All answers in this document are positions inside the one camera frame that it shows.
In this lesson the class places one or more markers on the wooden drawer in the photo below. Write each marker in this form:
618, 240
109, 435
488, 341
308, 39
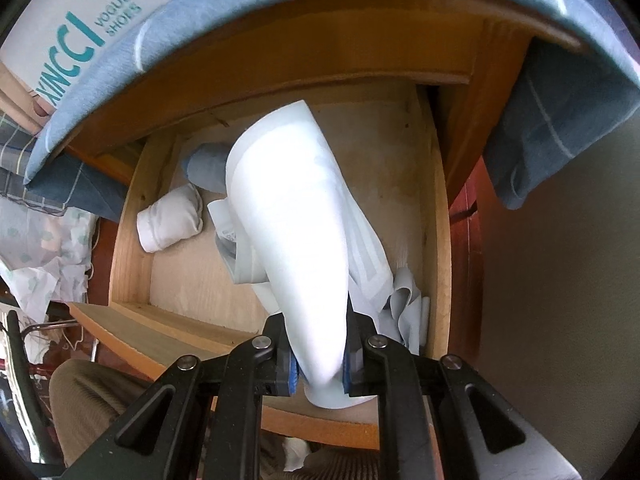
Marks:
350, 160

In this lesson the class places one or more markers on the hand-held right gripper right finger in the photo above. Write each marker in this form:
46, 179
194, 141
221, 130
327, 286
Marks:
350, 367

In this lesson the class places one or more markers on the white rolled sock bundle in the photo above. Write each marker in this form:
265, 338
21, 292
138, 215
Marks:
170, 220

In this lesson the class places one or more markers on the light grey garment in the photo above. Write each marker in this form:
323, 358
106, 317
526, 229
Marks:
410, 310

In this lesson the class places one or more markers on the white green-printed bedsheet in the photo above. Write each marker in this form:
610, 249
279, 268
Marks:
40, 240

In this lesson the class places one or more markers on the plaid bedding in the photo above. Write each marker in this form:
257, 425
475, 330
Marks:
15, 160

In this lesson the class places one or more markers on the white shoe box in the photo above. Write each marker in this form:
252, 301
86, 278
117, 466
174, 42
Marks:
75, 35

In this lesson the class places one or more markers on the white smooth underwear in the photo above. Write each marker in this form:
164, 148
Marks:
295, 210

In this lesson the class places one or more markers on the white grey-banded underwear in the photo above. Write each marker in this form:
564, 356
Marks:
235, 260

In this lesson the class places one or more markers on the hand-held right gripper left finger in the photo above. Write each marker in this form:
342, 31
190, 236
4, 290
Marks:
292, 370

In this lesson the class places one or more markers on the blue checked cloth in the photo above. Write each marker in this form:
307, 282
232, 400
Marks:
550, 125

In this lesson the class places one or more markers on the small white crumpled cloth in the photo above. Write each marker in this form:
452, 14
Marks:
297, 455

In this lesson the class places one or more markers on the black metal frame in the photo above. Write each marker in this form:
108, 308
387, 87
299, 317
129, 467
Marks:
20, 360

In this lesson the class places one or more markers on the light blue sock bundle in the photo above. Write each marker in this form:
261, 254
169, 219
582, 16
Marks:
207, 165

